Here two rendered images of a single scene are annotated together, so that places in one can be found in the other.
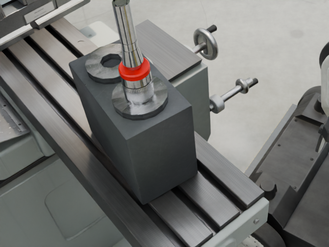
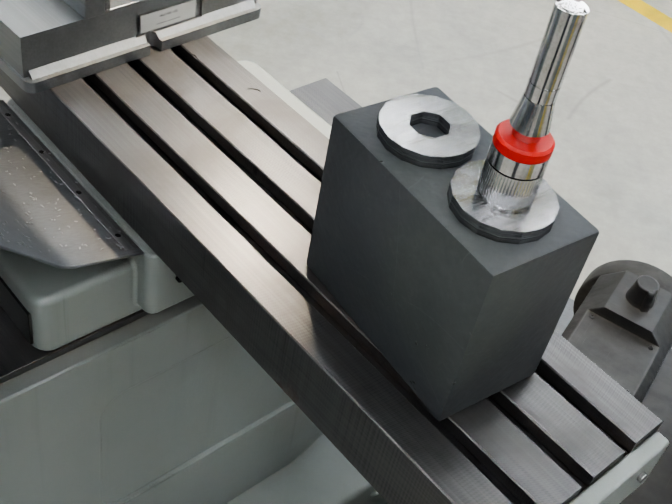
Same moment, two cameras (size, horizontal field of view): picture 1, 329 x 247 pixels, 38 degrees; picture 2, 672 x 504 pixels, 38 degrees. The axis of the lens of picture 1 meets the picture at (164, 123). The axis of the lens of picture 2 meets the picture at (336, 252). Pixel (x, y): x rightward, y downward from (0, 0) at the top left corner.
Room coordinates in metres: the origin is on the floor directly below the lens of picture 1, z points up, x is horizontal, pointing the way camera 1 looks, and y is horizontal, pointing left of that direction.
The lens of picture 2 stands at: (-0.02, 0.34, 1.65)
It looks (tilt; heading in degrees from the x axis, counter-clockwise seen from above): 43 degrees down; 342
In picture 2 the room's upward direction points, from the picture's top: 12 degrees clockwise
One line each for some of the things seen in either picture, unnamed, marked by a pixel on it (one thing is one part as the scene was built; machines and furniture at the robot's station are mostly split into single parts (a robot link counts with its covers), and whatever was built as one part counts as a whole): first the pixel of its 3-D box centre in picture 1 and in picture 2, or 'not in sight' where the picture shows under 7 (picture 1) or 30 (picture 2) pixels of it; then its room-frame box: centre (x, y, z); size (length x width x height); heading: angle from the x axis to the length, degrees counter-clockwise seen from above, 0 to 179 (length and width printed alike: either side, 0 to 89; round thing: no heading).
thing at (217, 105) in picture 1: (233, 91); not in sight; (1.11, -0.24, 0.55); 0.22 x 0.06 x 0.06; 121
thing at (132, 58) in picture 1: (127, 35); (547, 73); (0.54, 0.03, 1.28); 0.03 x 0.03 x 0.11
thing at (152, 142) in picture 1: (134, 116); (439, 244); (0.58, 0.05, 1.07); 0.22 x 0.12 x 0.20; 25
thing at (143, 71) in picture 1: (134, 67); (524, 140); (0.54, 0.03, 1.22); 0.05 x 0.05 x 0.01
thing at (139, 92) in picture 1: (137, 82); (513, 170); (0.54, 0.03, 1.19); 0.05 x 0.05 x 0.05
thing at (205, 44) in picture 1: (197, 49); not in sight; (1.21, -0.15, 0.67); 0.16 x 0.12 x 0.12; 121
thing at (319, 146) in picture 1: (320, 138); not in sight; (0.54, -0.29, 0.97); 0.03 x 0.02 x 0.06; 139
